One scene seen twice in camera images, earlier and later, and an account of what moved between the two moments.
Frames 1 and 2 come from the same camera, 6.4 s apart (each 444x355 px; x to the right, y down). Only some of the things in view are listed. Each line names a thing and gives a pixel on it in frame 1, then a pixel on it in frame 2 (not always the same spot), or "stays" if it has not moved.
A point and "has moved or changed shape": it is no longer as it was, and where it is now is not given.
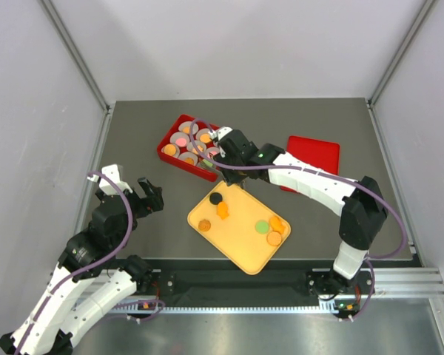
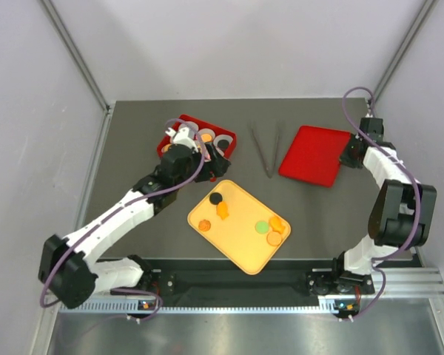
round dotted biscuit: (206, 138) stays
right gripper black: (231, 178) -> (345, 159)
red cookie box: (188, 145) stays
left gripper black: (154, 202) -> (216, 168)
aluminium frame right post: (416, 26) stays
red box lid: (322, 154) has moved or changed shape
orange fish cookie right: (276, 225) stays
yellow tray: (246, 228) stays
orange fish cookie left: (222, 209) stays
